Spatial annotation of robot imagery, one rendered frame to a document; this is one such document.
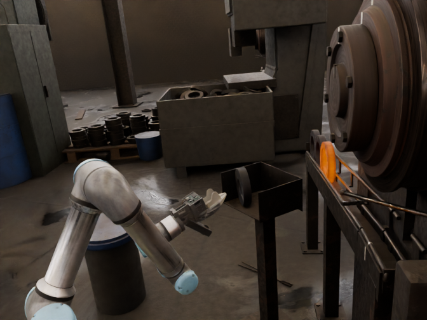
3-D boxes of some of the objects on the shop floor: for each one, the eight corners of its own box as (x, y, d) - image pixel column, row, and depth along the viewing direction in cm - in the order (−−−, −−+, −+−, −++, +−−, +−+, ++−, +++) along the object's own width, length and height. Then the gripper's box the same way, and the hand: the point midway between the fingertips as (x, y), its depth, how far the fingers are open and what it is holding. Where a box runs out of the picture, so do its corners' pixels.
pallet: (176, 136, 498) (171, 103, 484) (168, 155, 422) (163, 117, 408) (87, 143, 502) (81, 111, 488) (64, 163, 426) (55, 126, 412)
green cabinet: (4, 178, 394) (-40, 28, 346) (39, 157, 460) (7, 28, 412) (46, 176, 389) (9, 23, 341) (76, 155, 455) (47, 24, 406)
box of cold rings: (266, 146, 423) (264, 75, 397) (276, 172, 344) (273, 86, 319) (176, 152, 428) (168, 83, 403) (166, 180, 350) (154, 96, 324)
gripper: (176, 217, 124) (226, 183, 131) (165, 207, 132) (213, 176, 139) (185, 235, 128) (234, 202, 135) (175, 225, 136) (221, 194, 143)
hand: (223, 197), depth 138 cm, fingers closed
